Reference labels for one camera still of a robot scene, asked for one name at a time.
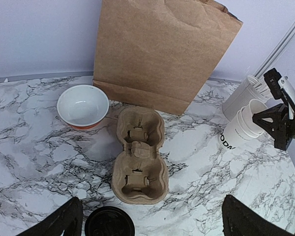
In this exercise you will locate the brown paper bag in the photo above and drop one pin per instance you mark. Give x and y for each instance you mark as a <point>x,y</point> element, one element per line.
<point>159,53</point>

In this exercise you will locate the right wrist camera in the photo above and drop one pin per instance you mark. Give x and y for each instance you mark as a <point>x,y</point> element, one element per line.
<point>279,86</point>

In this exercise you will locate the white ribbed straw holder cup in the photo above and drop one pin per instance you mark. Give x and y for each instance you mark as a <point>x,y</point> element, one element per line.
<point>241,97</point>

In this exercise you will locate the black plastic cup lid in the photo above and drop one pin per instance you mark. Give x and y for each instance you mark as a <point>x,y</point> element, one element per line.
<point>109,221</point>

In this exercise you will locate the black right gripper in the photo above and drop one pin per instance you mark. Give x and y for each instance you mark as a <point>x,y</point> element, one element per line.
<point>277,123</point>

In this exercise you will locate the white wrapped straws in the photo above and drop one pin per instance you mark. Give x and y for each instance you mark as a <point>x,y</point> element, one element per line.
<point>261,87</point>

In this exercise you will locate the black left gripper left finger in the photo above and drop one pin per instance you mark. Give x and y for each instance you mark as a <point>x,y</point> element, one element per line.
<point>67,220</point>

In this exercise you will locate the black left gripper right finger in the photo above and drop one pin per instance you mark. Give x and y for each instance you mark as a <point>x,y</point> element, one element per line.
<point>239,220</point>

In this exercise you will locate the brown pulp cup carrier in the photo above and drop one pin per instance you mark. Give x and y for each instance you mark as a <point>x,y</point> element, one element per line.
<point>140,175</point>

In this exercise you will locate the right aluminium frame post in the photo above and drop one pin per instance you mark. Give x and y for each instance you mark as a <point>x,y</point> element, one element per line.
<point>276,52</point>

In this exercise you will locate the orange and white bowl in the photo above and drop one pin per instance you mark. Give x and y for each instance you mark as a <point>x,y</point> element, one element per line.
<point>83,106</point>

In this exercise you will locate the stack of white paper cups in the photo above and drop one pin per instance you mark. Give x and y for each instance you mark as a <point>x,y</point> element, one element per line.
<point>241,128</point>

